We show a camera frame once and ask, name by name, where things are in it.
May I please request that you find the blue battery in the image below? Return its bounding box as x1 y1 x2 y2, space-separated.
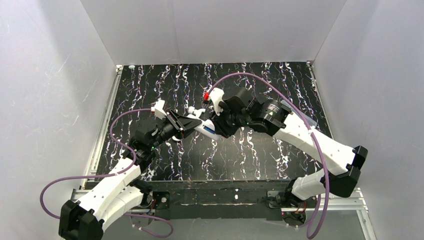
203 126 215 134

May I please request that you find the white remote control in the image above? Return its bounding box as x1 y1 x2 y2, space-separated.
187 114 222 141

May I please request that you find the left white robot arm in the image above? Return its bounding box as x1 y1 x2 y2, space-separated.
58 107 206 240

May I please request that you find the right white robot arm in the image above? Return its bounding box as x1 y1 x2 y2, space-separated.
203 88 368 201

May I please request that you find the white plastic faucet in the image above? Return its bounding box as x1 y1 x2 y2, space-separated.
188 106 206 118

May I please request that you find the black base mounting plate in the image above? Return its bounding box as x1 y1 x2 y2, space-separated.
147 180 317 221

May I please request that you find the clear plastic screw box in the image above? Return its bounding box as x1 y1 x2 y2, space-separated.
303 114 318 129

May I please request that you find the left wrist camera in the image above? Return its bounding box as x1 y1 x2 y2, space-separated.
150 99 167 120

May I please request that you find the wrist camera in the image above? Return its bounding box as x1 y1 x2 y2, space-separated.
150 99 167 120
203 87 224 116

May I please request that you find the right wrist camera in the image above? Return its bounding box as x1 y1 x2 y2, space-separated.
203 87 224 116

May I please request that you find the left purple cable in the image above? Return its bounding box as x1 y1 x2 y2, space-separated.
39 107 174 239

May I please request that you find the purple cable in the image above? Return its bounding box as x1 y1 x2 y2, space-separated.
206 72 331 240
39 107 174 239

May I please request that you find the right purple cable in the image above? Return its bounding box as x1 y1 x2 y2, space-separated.
206 72 331 240

